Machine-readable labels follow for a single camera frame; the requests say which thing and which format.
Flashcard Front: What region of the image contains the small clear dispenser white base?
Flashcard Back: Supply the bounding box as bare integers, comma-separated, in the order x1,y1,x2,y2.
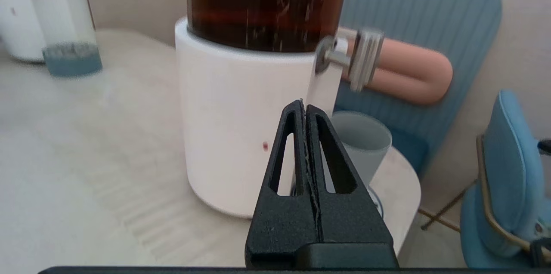
0,0,96,64

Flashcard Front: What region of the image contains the grey-blue ribbed sofa backrest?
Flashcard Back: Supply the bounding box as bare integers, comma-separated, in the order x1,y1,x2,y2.
334,0,503,178

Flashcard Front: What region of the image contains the grey-blue plastic cup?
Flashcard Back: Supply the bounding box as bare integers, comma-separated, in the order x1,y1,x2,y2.
329,111,393,186

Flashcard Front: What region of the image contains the large steel dispenser tap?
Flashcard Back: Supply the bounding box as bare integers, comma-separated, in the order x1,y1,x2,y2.
315,28,385,92

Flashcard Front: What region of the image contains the light blue chair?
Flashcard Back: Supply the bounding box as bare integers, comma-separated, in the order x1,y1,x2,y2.
421,89,551,269

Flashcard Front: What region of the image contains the small round perforated drip tray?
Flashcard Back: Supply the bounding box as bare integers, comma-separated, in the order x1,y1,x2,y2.
42,42,103,78

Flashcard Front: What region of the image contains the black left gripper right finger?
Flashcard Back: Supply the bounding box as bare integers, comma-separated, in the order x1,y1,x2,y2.
305,104,399,268

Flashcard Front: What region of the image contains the pink bolster cushion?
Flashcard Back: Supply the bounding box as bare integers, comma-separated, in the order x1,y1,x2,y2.
338,28,453,106

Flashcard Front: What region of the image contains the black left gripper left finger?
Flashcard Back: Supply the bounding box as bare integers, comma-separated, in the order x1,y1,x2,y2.
245,99,322,268

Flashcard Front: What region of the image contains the dark blue seat cushion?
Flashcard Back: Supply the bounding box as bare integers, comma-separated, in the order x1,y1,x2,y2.
387,126,430,178

